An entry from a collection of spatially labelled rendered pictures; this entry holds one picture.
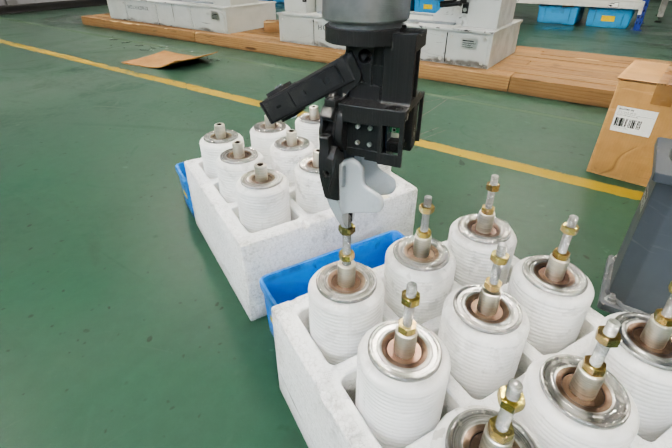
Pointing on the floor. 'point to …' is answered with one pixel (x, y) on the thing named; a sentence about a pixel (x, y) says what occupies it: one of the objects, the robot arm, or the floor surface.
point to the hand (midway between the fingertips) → (342, 212)
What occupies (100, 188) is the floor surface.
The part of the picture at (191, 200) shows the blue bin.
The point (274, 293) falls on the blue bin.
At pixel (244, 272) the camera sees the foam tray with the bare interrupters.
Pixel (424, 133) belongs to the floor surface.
